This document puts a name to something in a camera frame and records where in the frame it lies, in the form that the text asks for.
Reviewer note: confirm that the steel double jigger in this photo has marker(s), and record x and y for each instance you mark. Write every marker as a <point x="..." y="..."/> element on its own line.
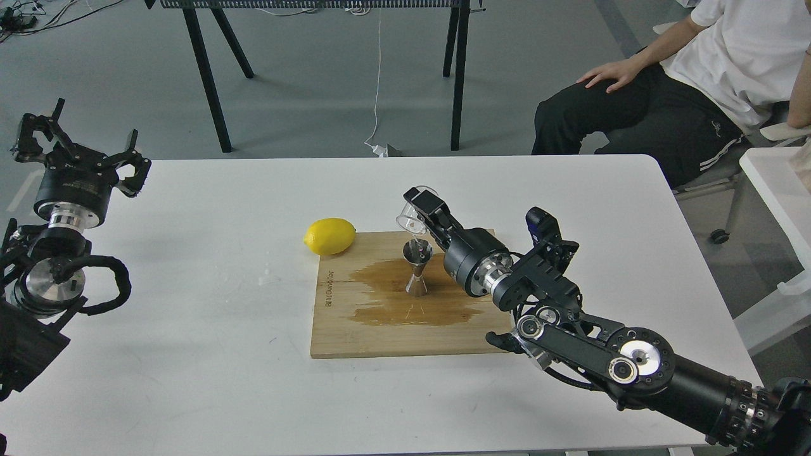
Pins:
<point x="416" y="286"/>

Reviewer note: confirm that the yellow lemon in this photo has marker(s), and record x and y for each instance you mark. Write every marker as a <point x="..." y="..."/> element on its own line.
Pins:
<point x="327" y="237"/>

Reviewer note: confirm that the person's right hand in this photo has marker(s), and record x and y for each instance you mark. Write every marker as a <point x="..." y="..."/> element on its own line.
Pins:
<point x="621" y="73"/>

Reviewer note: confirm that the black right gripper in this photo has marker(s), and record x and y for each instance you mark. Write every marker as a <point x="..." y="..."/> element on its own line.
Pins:
<point x="474" y="258"/>

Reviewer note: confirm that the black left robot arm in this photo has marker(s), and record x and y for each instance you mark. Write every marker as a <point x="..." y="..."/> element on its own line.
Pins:
<point x="49" y="273"/>

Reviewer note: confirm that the wooden cutting board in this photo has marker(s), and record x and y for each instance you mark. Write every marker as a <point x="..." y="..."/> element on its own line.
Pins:
<point x="362" y="308"/>

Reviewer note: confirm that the office chair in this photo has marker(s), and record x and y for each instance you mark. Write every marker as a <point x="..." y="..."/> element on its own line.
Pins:
<point x="727" y="173"/>

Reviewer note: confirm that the small clear glass cup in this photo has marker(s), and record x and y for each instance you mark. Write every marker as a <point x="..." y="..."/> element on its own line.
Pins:
<point x="412" y="218"/>

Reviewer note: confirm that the seated person white shirt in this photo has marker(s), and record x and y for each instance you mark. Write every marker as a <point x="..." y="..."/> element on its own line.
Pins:
<point x="708" y="81"/>

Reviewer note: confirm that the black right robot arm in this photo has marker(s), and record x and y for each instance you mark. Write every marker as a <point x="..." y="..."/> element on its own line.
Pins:
<point x="636" y="367"/>

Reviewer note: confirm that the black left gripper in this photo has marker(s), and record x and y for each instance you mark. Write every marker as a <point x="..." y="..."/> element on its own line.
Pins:
<point x="73" y="190"/>

